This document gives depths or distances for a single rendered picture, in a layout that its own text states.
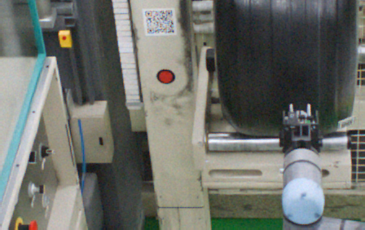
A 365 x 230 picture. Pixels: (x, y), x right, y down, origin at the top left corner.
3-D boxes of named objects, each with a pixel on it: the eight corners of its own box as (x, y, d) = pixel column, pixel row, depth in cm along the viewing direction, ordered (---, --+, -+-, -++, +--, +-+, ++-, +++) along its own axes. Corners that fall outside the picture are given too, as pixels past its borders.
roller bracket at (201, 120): (194, 172, 247) (191, 142, 241) (203, 74, 278) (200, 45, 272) (207, 172, 246) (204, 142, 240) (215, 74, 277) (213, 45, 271)
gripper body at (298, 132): (318, 108, 210) (321, 141, 199) (318, 143, 214) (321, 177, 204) (281, 108, 211) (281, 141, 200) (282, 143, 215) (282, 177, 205)
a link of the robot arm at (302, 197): (282, 228, 192) (282, 192, 188) (281, 193, 202) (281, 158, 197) (324, 230, 191) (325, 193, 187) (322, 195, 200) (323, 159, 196)
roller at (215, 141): (203, 134, 245) (204, 130, 250) (204, 152, 246) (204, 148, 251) (351, 133, 240) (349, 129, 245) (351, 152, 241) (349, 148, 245)
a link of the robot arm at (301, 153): (322, 190, 200) (279, 190, 201) (321, 177, 204) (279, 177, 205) (322, 159, 196) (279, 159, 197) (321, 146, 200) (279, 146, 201)
